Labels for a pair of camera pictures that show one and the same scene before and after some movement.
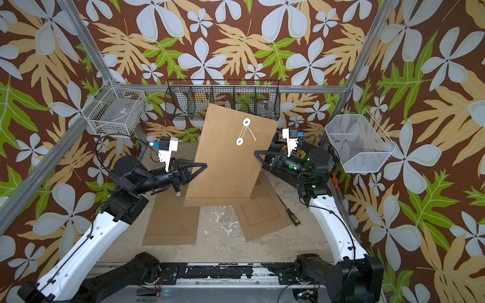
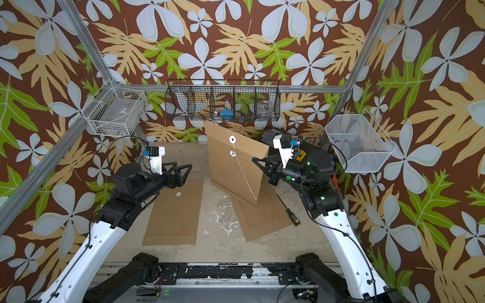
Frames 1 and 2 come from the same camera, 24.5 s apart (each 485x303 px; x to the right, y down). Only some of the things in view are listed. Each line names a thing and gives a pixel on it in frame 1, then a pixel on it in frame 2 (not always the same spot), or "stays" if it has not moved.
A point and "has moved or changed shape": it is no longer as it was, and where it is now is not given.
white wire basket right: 361,146 stays
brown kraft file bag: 228,140 has moved or changed shape
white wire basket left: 115,110 stays
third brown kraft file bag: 263,214 stays
